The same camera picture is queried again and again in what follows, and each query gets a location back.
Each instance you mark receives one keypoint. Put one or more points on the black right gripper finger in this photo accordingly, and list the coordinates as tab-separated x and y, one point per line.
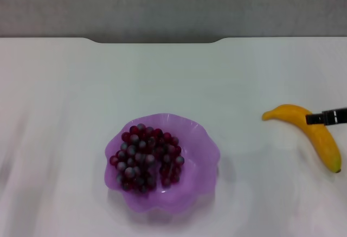
325	117

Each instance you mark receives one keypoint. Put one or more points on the yellow banana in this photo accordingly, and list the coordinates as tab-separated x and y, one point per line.
325	144

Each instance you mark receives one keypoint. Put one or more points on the dark red grape bunch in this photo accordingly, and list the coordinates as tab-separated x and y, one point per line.
141	155

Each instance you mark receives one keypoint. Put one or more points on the purple wavy plastic bowl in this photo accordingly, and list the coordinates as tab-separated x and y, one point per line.
200	161

